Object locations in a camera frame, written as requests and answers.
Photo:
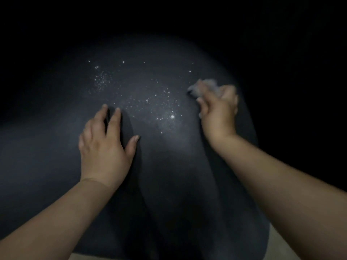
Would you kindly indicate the person's right hand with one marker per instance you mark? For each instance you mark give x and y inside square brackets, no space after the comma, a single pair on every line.
[220,119]

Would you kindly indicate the person's left hand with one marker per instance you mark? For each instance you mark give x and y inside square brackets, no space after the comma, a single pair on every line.
[104,157]

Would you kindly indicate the person's left middle finger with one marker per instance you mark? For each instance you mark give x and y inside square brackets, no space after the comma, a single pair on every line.
[99,117]

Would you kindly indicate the person's left thumb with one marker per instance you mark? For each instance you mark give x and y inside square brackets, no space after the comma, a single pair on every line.
[132,146]

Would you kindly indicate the person's left little finger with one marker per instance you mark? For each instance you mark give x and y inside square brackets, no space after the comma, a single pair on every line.
[80,142]

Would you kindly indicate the person's right thumb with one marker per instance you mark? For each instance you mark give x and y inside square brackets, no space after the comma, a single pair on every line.
[203,107]

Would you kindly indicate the grey wiping cloth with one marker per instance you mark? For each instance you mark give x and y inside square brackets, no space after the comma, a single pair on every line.
[210,86]

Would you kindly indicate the person's right forearm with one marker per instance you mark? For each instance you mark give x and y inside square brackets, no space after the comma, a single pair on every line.
[284,197]

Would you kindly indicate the person's left forearm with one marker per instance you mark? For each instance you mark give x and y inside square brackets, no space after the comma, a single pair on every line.
[54,222]

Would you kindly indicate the dark grey curved body panel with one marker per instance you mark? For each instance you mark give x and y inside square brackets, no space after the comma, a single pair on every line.
[168,165]

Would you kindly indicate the scattered white specks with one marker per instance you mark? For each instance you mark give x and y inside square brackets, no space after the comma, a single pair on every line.
[162,110]

